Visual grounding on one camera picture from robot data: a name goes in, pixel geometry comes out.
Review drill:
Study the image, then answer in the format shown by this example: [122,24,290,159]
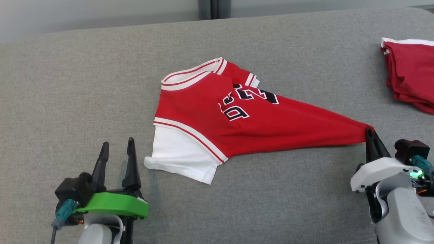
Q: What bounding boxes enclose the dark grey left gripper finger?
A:
[91,141,110,193]
[121,137,142,191]

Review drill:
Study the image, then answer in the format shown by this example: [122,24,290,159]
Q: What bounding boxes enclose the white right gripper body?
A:
[350,157,423,194]

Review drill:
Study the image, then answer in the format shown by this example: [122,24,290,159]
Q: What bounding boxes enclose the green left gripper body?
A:
[73,188,149,220]

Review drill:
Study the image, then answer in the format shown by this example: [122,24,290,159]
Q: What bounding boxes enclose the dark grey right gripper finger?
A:
[365,128,375,164]
[371,127,392,161]

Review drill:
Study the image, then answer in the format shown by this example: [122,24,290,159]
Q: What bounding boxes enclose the red shorts with white stripes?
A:
[380,37,434,116]

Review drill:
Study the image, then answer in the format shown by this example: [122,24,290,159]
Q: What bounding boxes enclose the red and white jersey shirt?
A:
[144,57,375,185]

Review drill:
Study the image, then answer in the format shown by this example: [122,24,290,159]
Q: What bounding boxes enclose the black right cable teal plug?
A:
[408,155,434,179]

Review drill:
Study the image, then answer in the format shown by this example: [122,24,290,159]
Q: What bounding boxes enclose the black cable teal plug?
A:
[408,155,434,179]
[50,199,78,244]

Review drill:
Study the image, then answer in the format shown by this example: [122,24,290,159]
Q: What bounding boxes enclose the black left cable teal plug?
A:
[50,199,78,244]

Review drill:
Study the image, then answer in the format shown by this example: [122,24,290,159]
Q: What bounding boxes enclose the dark grey floor rail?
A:
[407,4,434,15]

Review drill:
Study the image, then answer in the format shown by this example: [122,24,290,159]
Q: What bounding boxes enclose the grey partition post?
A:
[198,0,232,20]

